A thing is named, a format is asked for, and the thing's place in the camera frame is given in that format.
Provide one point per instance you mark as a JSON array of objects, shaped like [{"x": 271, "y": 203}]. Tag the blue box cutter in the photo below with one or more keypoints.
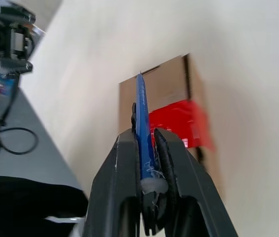
[{"x": 143, "y": 123}]

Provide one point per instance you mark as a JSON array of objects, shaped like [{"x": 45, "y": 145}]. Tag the brown cardboard box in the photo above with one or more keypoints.
[{"x": 166, "y": 84}]

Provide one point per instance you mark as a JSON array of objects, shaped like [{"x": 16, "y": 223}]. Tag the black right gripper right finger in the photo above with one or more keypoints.
[{"x": 191, "y": 192}]

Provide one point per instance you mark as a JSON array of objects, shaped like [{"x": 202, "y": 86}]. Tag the red tape patch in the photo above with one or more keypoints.
[{"x": 174, "y": 118}]

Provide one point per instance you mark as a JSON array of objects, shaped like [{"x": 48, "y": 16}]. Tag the black cloth cover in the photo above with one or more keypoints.
[{"x": 31, "y": 202}]

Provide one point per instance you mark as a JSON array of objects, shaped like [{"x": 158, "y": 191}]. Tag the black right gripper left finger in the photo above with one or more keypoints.
[{"x": 115, "y": 185}]

